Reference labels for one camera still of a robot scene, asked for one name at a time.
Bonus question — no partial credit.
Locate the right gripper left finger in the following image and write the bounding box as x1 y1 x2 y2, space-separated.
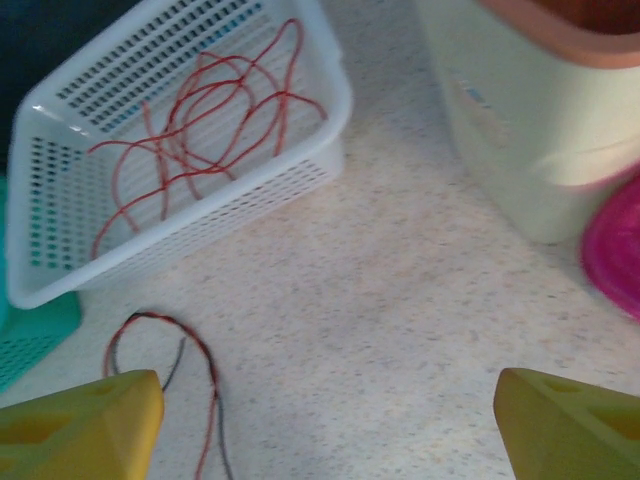
0 368 166 480

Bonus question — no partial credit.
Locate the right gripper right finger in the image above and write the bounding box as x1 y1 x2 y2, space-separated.
492 367 640 480

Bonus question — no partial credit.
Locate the thin red cable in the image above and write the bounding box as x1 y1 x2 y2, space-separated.
91 17 331 261
101 311 221 480

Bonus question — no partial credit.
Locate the thin black cable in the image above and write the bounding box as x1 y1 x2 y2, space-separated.
108 311 237 480

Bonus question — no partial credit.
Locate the teal plastic basket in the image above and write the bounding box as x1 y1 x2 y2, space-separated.
0 172 84 394

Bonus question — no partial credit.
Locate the pink plastic bowl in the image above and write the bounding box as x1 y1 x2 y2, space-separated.
578 172 640 321

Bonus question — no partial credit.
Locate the white plastic basket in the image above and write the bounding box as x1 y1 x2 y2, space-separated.
5 0 355 310

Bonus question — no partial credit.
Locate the cream utensil holder terracotta top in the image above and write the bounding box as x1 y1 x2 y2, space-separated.
414 0 640 246

